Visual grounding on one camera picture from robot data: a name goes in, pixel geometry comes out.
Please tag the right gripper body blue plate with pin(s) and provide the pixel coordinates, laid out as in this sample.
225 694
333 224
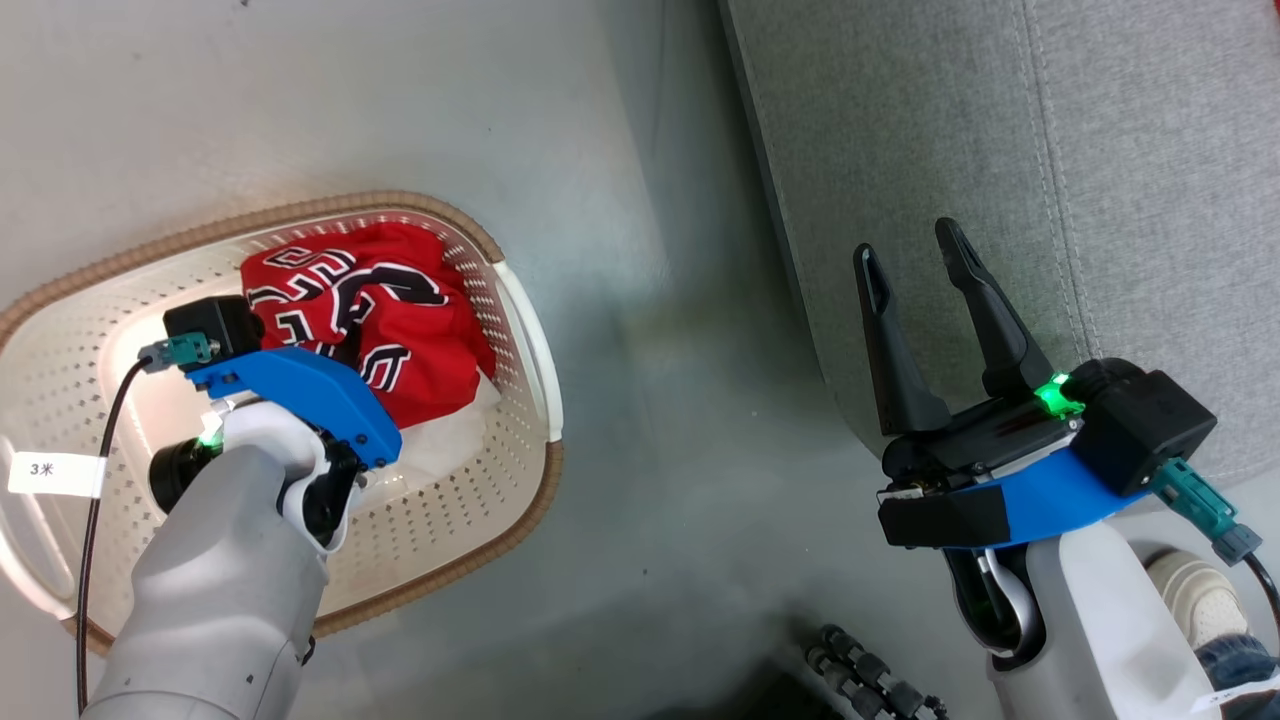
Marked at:
1000 470

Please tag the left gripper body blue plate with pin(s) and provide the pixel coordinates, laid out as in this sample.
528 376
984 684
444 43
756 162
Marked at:
310 395

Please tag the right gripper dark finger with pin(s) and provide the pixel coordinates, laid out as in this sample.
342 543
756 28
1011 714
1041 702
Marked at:
995 320
893 350

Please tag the red jersey black white print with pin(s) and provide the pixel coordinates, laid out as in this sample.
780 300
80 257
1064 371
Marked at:
410 340

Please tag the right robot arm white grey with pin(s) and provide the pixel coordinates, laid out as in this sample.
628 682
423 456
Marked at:
1100 630

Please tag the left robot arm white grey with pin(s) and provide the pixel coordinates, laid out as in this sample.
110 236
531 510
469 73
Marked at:
220 590

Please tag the grey fabric sofa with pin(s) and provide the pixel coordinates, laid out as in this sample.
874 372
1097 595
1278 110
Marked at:
1000 150

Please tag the white cloth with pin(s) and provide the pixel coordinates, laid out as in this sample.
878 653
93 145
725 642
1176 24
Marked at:
450 440

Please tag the white perforated laundry basket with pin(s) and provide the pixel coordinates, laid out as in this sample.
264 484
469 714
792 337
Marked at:
450 540

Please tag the white sneaker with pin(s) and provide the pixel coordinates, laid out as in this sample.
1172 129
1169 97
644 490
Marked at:
1195 595

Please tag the blue jeans leg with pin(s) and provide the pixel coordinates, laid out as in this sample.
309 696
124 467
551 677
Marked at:
1240 665

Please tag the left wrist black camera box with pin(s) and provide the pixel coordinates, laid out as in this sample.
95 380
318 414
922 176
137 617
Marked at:
215 328

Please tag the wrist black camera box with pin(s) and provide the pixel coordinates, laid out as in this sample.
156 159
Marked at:
215 328
1140 425

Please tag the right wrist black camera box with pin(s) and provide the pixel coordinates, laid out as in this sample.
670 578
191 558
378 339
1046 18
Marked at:
1140 425

